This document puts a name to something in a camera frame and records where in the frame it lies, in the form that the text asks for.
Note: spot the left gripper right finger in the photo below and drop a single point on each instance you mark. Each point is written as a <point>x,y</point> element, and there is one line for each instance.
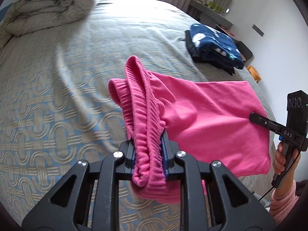
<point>212,198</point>

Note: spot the dark wooden shelf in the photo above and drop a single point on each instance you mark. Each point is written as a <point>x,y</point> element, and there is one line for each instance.
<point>207,16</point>

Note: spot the patterned blue bedspread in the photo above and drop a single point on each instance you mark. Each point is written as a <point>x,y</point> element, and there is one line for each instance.
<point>55,104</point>

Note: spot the pink pants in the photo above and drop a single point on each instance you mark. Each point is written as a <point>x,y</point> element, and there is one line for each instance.
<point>209,120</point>

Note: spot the right forearm pink sleeve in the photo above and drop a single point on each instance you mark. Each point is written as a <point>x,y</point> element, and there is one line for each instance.
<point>282,205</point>

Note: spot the folded grey-green duvet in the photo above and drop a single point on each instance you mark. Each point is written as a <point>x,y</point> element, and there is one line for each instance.
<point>27,16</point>

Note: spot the folded navy star blanket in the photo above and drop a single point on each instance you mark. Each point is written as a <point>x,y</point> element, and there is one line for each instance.
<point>207,45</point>

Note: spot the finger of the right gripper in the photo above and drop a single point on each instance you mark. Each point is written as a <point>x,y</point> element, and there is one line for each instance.
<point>267,123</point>

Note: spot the person's right hand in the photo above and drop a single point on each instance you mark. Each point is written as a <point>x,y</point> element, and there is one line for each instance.
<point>280,160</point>

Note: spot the orange box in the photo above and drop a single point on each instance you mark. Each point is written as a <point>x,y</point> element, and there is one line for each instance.
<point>254,73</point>

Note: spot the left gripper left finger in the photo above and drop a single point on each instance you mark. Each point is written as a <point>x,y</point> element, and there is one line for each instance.
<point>85,198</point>

